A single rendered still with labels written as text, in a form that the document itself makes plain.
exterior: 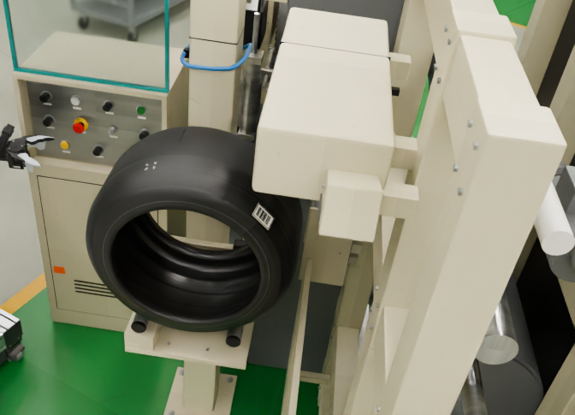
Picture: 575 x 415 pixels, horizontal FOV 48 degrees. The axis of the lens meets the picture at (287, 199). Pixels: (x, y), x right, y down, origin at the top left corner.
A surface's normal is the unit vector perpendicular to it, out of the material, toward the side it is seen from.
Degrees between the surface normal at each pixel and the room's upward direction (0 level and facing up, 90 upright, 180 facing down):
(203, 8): 90
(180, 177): 43
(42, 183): 90
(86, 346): 0
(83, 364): 0
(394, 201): 90
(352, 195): 72
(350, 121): 0
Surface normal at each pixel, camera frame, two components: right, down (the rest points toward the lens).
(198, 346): 0.11, -0.79
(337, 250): -0.10, 0.59
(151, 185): -0.26, -0.18
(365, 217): -0.07, 0.32
